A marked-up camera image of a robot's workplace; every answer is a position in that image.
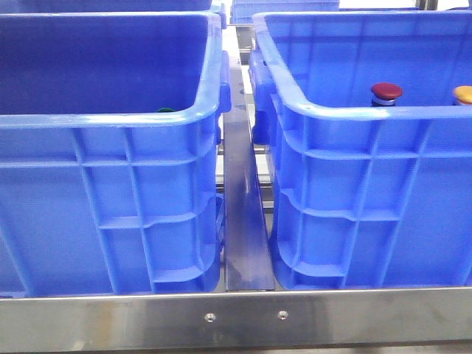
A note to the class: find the red push button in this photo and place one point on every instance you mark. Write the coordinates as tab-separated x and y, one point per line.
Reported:
385	94

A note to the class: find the yellow push button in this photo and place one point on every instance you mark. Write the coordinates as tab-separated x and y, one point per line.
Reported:
462	95

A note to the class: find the green push button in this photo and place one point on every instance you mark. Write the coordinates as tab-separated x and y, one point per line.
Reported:
164	110

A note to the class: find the blue left plastic bin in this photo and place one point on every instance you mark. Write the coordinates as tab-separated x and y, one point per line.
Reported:
99	193

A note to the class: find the blue plastic bin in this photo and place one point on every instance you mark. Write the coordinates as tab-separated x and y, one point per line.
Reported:
366	197
99	193

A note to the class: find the blue right plastic bin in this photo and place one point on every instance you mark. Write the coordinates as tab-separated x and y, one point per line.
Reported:
366	197

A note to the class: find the blue rear right bin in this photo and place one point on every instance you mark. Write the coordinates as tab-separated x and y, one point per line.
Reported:
242	11

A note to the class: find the blue rear left bin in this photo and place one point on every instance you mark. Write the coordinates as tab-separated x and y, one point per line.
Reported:
79	6

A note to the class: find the steel divider rail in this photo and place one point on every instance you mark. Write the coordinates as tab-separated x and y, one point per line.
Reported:
247	258

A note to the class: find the steel front shelf rail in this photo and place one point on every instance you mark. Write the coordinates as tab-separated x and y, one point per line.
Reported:
241	319

